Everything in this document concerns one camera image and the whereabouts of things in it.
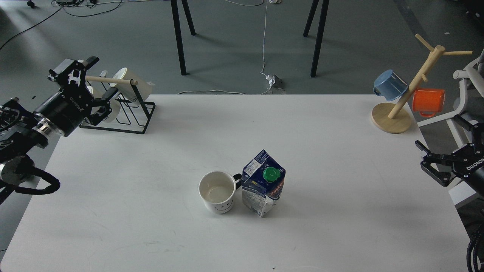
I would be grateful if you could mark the blue milk carton green cap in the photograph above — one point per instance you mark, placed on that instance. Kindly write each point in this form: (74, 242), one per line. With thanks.
(262, 183)

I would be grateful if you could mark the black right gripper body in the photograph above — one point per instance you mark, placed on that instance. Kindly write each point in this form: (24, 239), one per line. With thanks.
(468, 166)

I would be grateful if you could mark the black wire mug rack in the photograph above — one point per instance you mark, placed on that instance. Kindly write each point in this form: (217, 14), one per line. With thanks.
(133, 119)

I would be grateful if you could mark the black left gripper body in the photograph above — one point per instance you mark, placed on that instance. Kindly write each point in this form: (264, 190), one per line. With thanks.
(66, 109)

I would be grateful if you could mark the black table legs right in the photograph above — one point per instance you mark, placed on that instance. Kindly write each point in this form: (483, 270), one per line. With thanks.
(320, 31)

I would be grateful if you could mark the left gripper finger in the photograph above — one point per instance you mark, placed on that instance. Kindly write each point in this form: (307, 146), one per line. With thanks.
(105, 111)
(70, 74)

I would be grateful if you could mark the rear white mug on rack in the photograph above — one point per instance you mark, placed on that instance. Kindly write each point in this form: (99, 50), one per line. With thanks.
(126, 91)

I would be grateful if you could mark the white chair frame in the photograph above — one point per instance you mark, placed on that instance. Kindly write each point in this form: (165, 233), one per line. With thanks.
(438, 166)

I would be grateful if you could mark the black table legs left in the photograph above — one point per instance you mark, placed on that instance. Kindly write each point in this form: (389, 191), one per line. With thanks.
(178, 33)

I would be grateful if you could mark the black table legs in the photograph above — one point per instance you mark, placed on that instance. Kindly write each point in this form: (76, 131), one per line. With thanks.
(178, 33)
(320, 31)

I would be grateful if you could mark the wooden mug tree stand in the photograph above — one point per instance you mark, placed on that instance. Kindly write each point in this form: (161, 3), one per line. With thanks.
(392, 118)

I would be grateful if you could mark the white power adapter on floor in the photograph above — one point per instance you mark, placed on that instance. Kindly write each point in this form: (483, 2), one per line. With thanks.
(274, 82)

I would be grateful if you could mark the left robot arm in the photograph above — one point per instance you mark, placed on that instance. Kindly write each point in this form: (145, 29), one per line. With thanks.
(21, 130)

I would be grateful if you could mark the blue mug on tree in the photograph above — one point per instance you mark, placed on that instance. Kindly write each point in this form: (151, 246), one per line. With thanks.
(389, 85)

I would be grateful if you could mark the orange mug on tree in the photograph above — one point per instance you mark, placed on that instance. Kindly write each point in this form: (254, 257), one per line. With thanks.
(428, 101)

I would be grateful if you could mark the white smiley mug black handle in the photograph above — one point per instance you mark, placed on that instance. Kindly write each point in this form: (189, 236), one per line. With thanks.
(217, 190)

